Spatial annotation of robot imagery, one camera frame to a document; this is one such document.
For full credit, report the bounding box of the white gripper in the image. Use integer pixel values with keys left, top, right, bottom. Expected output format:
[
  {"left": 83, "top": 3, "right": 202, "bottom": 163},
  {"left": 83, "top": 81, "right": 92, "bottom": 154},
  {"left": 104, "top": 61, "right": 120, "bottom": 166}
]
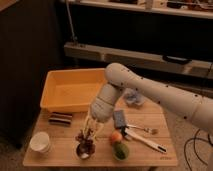
[{"left": 82, "top": 83, "right": 123, "bottom": 139}]

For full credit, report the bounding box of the dark grape bunch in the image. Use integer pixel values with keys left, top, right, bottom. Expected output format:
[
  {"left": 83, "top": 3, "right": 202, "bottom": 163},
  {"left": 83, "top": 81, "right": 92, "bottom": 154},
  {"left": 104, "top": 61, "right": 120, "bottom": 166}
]
[{"left": 75, "top": 132, "right": 95, "bottom": 155}]

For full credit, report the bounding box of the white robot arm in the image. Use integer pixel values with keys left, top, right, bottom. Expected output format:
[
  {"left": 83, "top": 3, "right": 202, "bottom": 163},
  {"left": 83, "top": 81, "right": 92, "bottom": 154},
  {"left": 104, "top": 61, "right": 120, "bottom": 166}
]
[{"left": 89, "top": 63, "right": 213, "bottom": 136}]

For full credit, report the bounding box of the small metal cup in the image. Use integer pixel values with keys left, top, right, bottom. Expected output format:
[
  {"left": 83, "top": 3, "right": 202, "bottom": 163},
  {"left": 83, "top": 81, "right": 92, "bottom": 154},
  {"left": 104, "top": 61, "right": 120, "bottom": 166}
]
[{"left": 76, "top": 144, "right": 91, "bottom": 160}]

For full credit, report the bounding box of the blue grey sponge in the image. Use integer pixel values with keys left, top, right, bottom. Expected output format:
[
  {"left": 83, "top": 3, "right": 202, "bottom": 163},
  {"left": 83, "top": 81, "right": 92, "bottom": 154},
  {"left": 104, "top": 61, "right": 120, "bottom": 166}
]
[{"left": 113, "top": 110, "right": 126, "bottom": 129}]

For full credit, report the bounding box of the orange peach fruit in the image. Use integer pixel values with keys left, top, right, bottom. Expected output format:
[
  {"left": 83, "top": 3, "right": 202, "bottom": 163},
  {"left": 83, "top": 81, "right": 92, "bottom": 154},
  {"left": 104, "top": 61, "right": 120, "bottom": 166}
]
[{"left": 109, "top": 131, "right": 123, "bottom": 145}]

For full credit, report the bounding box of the dark striped block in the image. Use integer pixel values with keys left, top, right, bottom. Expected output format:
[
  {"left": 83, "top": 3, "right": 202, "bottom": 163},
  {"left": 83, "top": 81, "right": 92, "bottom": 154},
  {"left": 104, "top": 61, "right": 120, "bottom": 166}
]
[{"left": 48, "top": 113, "right": 72, "bottom": 125}]

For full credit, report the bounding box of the yellow plastic bin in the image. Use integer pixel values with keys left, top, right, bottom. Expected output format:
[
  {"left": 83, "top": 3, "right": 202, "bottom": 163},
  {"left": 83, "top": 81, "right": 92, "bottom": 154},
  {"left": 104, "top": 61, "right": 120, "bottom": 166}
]
[{"left": 40, "top": 68, "right": 106, "bottom": 113}]

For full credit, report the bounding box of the green fruit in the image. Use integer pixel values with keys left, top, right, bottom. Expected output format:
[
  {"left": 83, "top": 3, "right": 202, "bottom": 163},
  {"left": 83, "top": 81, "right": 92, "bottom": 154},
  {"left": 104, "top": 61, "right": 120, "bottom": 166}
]
[{"left": 113, "top": 142, "right": 129, "bottom": 160}]

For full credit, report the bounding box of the crumpled blue grey cloth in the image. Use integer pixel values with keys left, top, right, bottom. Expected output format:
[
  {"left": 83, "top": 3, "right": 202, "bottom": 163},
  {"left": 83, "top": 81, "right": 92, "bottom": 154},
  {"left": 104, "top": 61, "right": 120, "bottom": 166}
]
[{"left": 123, "top": 88, "right": 145, "bottom": 106}]

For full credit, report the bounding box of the metal fork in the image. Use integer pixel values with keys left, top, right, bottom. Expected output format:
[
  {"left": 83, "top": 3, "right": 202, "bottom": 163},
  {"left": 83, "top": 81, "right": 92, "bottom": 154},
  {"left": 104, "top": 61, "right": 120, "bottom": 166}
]
[{"left": 127, "top": 124, "right": 158, "bottom": 135}]

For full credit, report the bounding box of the metal pole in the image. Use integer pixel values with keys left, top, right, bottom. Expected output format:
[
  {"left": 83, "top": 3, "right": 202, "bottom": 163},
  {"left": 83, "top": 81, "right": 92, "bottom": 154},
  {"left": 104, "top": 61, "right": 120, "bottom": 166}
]
[{"left": 65, "top": 0, "right": 77, "bottom": 43}]

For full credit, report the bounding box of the grey metal shelf rail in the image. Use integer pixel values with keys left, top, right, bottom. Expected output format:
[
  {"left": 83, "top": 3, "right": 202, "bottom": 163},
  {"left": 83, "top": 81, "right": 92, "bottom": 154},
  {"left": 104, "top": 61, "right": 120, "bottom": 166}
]
[{"left": 64, "top": 42, "right": 213, "bottom": 80}]

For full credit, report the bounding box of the black handle on shelf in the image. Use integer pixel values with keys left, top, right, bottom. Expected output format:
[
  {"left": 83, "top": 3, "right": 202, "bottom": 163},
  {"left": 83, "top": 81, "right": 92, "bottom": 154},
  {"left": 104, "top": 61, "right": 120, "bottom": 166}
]
[{"left": 162, "top": 55, "right": 192, "bottom": 65}]

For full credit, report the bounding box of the black floor cable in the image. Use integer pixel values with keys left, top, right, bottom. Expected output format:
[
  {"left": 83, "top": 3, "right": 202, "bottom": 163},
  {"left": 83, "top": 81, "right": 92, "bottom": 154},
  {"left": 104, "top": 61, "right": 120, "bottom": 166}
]
[{"left": 183, "top": 128, "right": 213, "bottom": 171}]

